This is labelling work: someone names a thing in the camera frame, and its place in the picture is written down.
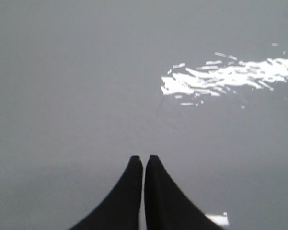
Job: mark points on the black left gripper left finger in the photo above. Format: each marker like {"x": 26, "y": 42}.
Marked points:
{"x": 120, "y": 209}

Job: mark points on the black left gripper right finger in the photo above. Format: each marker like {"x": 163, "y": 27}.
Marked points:
{"x": 166, "y": 206}

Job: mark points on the white whiteboard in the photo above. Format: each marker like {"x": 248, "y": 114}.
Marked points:
{"x": 80, "y": 92}

